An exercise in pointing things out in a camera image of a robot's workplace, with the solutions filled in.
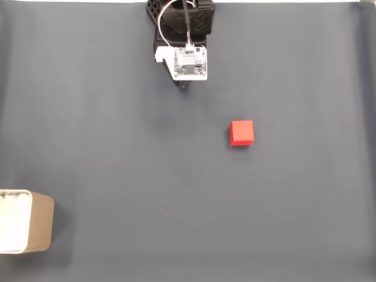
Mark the black camera cable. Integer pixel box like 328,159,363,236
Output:
180,0,195,49

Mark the white red servo wire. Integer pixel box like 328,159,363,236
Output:
156,0,177,48

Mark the red cube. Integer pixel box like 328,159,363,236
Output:
229,119,254,147

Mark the grey table mat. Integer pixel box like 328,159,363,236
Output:
0,2,376,282

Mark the white camera board mount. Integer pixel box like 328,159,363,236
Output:
154,45,209,82

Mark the beige plastic box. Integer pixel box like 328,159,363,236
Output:
0,189,56,254

